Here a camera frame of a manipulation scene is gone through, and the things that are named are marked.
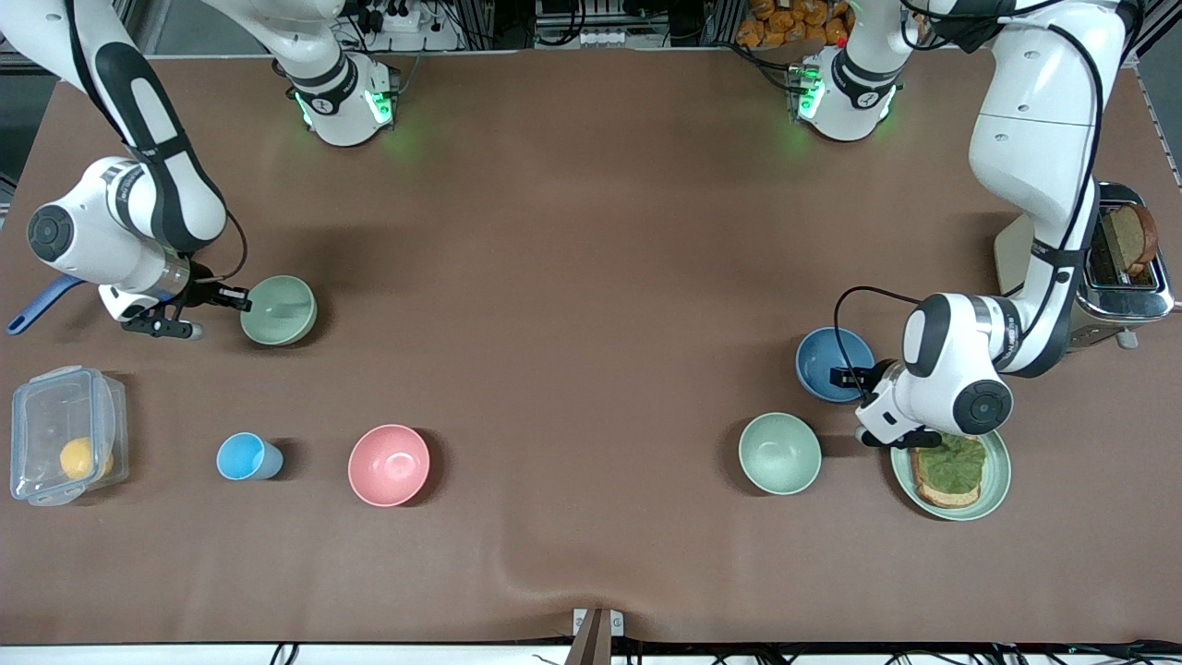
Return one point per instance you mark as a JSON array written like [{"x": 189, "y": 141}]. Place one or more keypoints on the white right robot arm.
[{"x": 166, "y": 185}]

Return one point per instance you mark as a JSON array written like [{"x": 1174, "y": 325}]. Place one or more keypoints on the clear plastic food container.
[{"x": 42, "y": 416}]

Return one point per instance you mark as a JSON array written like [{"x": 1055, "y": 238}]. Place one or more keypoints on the pink bowl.
[{"x": 388, "y": 465}]

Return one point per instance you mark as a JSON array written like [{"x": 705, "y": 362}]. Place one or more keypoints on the brown bread slice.
[{"x": 1131, "y": 235}]

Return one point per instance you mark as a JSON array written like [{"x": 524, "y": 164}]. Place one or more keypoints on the white empty power strip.
[{"x": 582, "y": 39}]

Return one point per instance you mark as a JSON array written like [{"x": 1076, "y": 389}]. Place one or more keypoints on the pale green plate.
[{"x": 997, "y": 480}]

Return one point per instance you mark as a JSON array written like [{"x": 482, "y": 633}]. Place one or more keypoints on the pale green bowl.
[
  {"x": 779, "y": 453},
  {"x": 282, "y": 314}
]

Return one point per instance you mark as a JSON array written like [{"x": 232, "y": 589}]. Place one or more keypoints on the orange snack bag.
[{"x": 785, "y": 23}]

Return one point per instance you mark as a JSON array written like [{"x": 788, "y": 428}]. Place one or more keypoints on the brown table cover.
[{"x": 591, "y": 231}]

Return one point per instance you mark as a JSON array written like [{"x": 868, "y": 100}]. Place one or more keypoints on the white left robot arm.
[{"x": 1034, "y": 111}]

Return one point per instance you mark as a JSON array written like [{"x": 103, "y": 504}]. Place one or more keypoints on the white power strip with plugs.
[{"x": 397, "y": 20}]

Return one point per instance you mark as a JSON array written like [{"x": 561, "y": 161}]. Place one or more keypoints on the beige chrome toaster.
[{"x": 1007, "y": 254}]

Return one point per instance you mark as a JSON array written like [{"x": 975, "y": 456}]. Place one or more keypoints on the yellow lemon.
[{"x": 78, "y": 458}]

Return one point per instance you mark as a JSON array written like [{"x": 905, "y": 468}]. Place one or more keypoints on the green lettuce leaf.
[{"x": 956, "y": 466}]

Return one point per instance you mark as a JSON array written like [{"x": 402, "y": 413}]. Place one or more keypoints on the light blue cup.
[{"x": 242, "y": 456}]

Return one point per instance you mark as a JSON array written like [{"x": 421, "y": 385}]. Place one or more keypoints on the blue bowl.
[{"x": 817, "y": 360}]

